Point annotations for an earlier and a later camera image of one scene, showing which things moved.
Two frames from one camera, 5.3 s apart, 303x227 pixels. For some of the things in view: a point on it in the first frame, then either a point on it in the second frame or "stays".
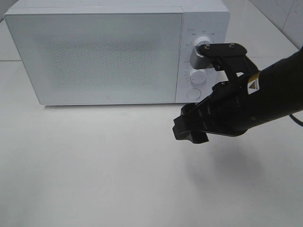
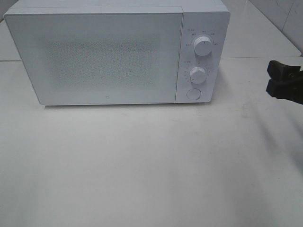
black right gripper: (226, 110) -> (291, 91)
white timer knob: (198, 76) stays
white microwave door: (99, 58) stays
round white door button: (193, 93) stays
